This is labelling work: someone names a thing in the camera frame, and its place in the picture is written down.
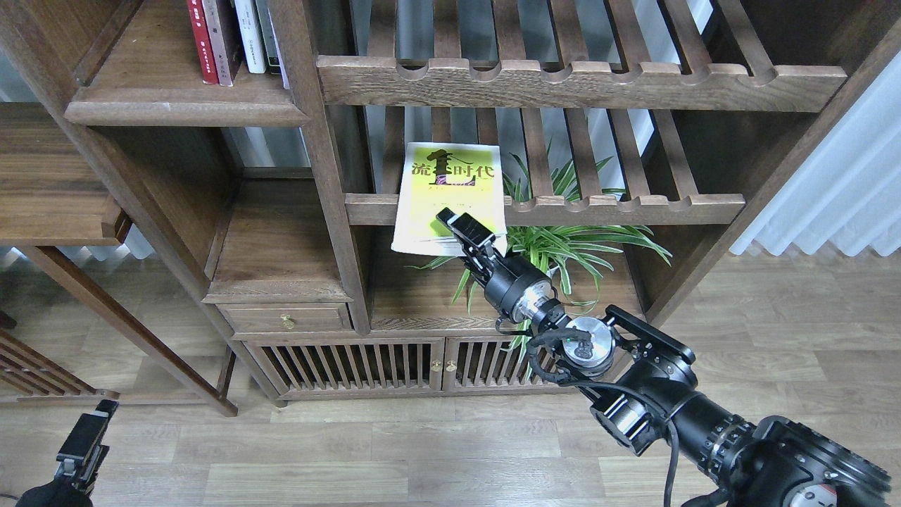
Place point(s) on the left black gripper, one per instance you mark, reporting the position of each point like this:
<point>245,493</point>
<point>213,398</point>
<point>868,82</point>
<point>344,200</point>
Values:
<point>79,459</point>

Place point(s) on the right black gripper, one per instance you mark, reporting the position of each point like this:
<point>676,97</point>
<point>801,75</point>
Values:
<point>512,285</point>

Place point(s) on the yellow green cover book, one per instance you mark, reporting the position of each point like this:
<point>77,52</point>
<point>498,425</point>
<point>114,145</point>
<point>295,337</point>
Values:
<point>466,178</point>

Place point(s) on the dark maroon cover book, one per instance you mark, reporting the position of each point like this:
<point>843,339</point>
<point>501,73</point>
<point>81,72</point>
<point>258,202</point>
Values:
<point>223,30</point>

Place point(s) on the red cover book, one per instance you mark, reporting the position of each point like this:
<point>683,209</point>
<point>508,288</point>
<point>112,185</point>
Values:
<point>203,42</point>

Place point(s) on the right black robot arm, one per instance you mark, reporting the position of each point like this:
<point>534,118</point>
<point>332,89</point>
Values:
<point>642,389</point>

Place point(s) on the green spider plant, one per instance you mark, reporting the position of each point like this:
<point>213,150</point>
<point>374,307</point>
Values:
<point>550,248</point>

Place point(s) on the dark wooden bookshelf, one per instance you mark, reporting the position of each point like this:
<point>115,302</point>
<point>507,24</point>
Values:
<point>266,201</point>

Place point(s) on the dark upright book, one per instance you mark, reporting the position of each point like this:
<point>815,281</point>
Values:
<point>268,37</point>

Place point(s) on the pale purple upright book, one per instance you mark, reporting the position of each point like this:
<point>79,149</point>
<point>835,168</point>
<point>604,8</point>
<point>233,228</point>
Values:
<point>279,49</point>

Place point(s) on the white upright book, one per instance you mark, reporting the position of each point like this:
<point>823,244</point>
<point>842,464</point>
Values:
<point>251,36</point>

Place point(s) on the white curtain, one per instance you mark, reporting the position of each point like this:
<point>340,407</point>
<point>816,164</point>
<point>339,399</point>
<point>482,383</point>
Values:
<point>846,195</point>

